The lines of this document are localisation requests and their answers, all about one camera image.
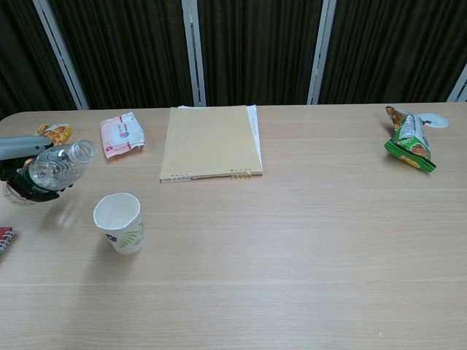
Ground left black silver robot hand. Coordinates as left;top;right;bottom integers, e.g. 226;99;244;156
0;135;74;203

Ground transparent plastic water bottle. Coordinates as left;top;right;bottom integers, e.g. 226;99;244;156
2;139;99;208

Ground white paper cup leaf print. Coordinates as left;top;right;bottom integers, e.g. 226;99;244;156
93;192;147;256

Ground orange yellow snack pack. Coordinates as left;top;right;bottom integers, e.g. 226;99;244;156
35;123;75;147

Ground dark curtain panel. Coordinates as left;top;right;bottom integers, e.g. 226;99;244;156
0;0;80;120
49;0;195;109
320;0;467;105
196;0;325;107

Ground red spiral notebook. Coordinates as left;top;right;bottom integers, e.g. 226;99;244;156
0;226;18;260

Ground pink wet wipes pack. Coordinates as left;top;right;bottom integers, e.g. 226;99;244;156
99;112;146;160

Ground tan spiral notebook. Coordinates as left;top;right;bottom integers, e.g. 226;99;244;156
159;105;264;184

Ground green chip bag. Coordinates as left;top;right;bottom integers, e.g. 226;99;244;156
384;106;437;173

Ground white round table grommet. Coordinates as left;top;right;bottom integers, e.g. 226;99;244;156
415;112;449;129

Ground white partition post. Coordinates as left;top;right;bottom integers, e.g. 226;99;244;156
307;0;337;106
31;0;90;109
447;63;467;103
181;0;207;107

